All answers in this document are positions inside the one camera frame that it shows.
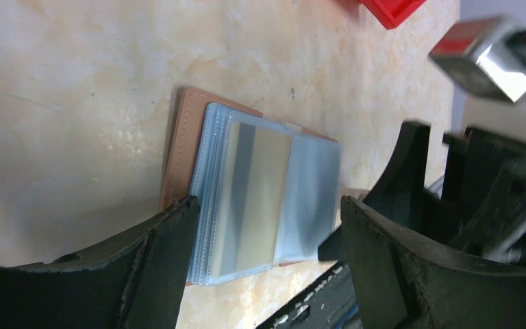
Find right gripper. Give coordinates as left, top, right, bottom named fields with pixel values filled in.
left=317, top=120, right=526, bottom=269

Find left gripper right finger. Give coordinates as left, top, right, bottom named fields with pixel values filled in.
left=341, top=196, right=526, bottom=328

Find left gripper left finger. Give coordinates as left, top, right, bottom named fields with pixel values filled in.
left=0, top=196, right=200, bottom=328

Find pink leather card holder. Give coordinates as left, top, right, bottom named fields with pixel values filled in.
left=159, top=86, right=368, bottom=287

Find red plastic bin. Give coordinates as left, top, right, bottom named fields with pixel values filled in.
left=360, top=0, right=425, bottom=30

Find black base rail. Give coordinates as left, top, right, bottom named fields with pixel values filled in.
left=258, top=262, right=362, bottom=329

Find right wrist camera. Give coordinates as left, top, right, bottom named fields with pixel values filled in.
left=429, top=15, right=526, bottom=142

